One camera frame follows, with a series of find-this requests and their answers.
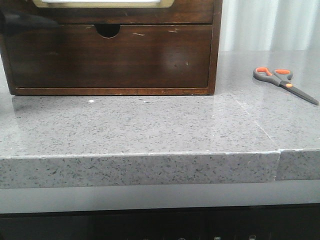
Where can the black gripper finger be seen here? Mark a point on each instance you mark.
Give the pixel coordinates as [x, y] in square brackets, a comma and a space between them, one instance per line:
[13, 19]

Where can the grey orange scissors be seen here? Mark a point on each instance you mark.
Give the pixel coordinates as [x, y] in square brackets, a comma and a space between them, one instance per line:
[282, 78]

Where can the dark brown wooden drawer cabinet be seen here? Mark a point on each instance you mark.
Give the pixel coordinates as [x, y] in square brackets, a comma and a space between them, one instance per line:
[110, 30]

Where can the white curtain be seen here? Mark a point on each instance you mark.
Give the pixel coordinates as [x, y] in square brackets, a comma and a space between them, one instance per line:
[270, 25]

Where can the black appliance control panel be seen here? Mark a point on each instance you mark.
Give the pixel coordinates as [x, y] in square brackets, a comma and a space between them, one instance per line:
[262, 222]

